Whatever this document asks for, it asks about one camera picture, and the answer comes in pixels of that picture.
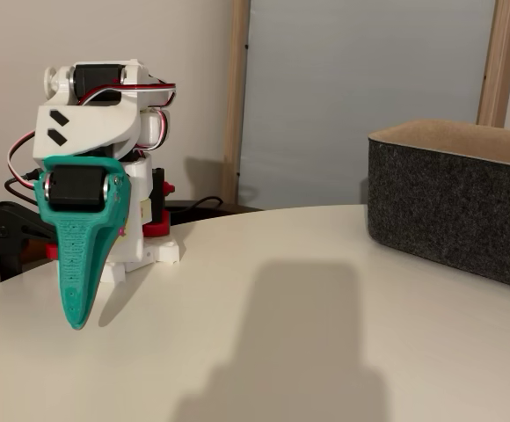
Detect black clamp with red pad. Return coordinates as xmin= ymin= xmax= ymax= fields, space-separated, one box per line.
xmin=142 ymin=165 xmax=176 ymax=239
xmin=0 ymin=200 xmax=61 ymax=283

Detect light wooden post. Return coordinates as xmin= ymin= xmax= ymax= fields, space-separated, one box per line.
xmin=220 ymin=0 xmax=252 ymax=207
xmin=476 ymin=0 xmax=510 ymax=129

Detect grey felt box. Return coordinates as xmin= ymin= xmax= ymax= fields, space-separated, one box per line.
xmin=367 ymin=118 xmax=510 ymax=294

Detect black power cable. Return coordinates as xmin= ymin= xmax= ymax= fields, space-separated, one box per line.
xmin=165 ymin=195 xmax=224 ymax=214

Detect red white black servo wire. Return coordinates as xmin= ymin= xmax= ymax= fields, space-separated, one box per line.
xmin=77 ymin=80 xmax=178 ymax=150
xmin=6 ymin=129 xmax=41 ymax=178

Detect black usb cable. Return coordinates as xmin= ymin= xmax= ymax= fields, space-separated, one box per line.
xmin=3 ymin=170 xmax=41 ymax=206

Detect translucent white panel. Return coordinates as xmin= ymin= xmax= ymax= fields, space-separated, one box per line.
xmin=238 ymin=0 xmax=499 ymax=213

